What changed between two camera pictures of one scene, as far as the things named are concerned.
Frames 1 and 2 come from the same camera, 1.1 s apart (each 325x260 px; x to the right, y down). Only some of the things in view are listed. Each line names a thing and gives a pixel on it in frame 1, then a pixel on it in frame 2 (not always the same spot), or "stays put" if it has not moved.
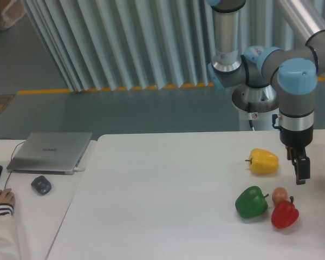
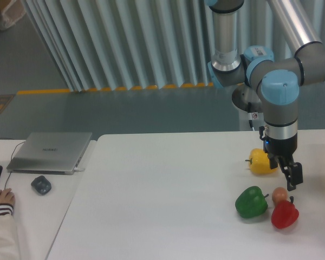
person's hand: (5, 196) stays put
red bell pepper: (285, 214) stays put
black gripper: (298, 141) to (274, 147)
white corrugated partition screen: (111, 45) stays put
